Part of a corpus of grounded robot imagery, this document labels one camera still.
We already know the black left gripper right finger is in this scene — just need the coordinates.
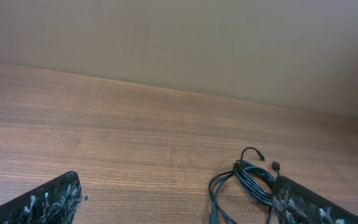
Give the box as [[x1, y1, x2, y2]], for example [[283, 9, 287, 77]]
[[272, 175, 358, 224]]

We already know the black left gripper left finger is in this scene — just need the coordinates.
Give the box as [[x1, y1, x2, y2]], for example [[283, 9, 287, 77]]
[[0, 171, 88, 224]]

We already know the black USB cable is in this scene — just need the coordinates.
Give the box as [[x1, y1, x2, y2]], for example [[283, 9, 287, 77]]
[[232, 160, 281, 224]]

